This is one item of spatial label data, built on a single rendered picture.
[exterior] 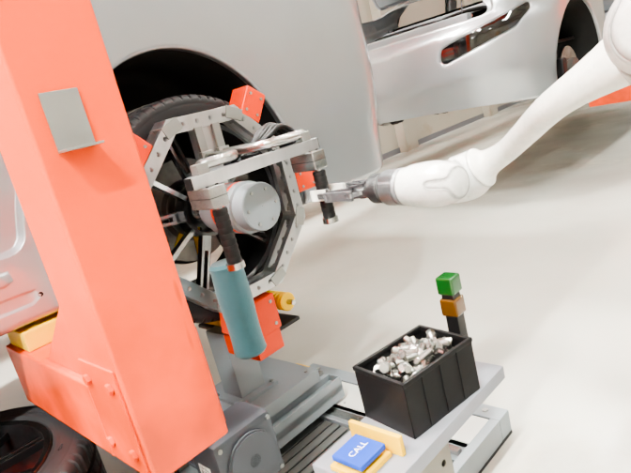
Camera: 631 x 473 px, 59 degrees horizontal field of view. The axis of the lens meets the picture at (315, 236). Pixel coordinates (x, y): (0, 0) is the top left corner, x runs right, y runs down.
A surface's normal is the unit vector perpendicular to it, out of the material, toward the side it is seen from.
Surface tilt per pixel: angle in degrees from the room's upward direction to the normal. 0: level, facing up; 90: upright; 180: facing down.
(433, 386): 90
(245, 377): 90
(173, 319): 90
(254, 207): 90
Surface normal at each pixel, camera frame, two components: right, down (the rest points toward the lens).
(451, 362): 0.59, 0.05
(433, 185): -0.58, 0.15
